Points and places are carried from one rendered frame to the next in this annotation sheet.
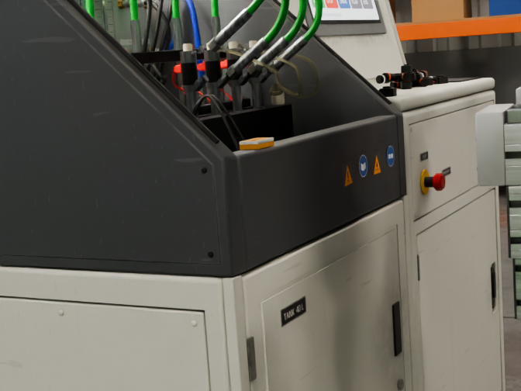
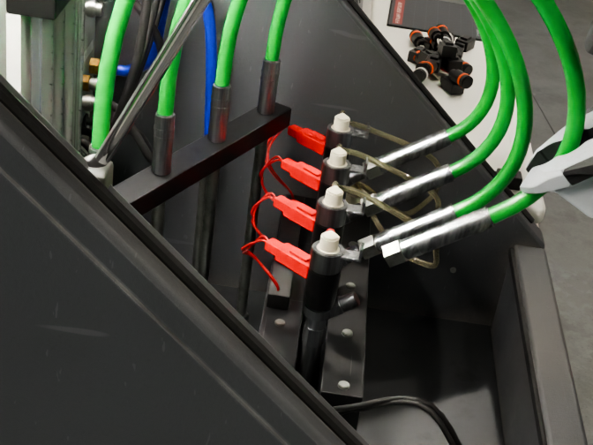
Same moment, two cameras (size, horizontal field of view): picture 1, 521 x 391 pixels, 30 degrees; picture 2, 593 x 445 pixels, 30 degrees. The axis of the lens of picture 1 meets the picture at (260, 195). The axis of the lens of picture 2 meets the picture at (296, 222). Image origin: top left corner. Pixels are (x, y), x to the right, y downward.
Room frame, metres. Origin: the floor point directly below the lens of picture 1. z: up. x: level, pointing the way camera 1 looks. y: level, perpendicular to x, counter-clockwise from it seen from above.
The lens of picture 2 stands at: (0.99, 0.51, 1.59)
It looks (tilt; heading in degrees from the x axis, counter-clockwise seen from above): 30 degrees down; 332
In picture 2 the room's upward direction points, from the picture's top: 8 degrees clockwise
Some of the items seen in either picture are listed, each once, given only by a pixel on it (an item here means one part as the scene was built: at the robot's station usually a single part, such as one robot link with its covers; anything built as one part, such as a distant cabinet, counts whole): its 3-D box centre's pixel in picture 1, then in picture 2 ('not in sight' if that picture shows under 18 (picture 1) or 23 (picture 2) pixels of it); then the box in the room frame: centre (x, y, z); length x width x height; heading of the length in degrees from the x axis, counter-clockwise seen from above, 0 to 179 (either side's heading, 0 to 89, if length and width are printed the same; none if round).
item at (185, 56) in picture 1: (198, 112); (324, 347); (1.68, 0.10, 0.99); 0.05 x 0.03 x 0.21; 62
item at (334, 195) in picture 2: not in sight; (333, 202); (1.76, 0.07, 1.09); 0.02 x 0.02 x 0.03
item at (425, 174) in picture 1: (433, 181); not in sight; (1.95, -0.35, 0.80); 0.05 x 0.04 x 0.05; 152
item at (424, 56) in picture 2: (412, 75); (446, 51); (2.27, -0.37, 1.01); 0.23 x 0.11 x 0.06; 152
